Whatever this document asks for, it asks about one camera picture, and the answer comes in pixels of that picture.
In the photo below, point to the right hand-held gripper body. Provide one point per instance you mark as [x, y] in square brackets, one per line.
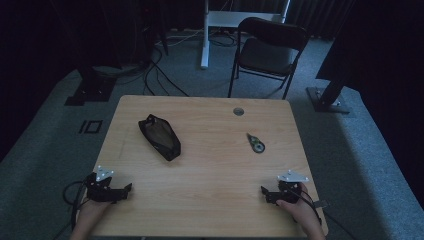
[286, 193]

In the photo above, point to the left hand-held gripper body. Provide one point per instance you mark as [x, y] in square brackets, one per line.
[100, 191]

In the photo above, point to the person's left hand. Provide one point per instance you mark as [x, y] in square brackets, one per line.
[90, 211]

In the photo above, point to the person's right hand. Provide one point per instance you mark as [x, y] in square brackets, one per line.
[305, 210]

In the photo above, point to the correction tape dispenser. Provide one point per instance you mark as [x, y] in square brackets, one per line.
[256, 145]

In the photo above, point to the black pencil case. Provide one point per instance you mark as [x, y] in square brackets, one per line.
[160, 138]

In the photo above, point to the grey round table grommet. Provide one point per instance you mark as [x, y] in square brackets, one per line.
[238, 111]

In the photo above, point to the black stand with flat base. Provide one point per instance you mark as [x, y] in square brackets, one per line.
[91, 90]

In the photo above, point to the black stand with bolted base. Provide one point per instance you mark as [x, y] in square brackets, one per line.
[328, 100]

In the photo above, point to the black folding chair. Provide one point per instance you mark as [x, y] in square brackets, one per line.
[266, 56]

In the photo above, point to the dark curtain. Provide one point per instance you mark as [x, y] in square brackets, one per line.
[320, 16]

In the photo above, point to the white desk frame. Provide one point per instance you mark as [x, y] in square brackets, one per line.
[230, 18]

